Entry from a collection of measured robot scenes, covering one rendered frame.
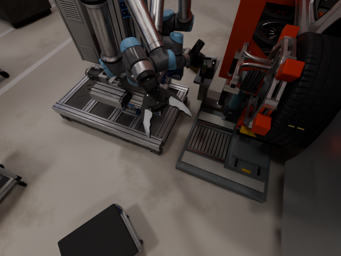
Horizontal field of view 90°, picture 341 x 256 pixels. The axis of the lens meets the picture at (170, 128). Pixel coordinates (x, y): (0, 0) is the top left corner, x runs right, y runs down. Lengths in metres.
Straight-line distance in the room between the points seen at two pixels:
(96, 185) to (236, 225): 1.28
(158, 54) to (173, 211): 1.28
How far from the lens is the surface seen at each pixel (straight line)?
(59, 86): 2.83
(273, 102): 1.02
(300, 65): 0.97
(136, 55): 0.63
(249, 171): 1.68
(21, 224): 2.05
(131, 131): 1.69
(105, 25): 0.95
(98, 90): 1.37
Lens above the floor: 1.62
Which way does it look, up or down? 57 degrees down
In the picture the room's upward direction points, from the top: straight up
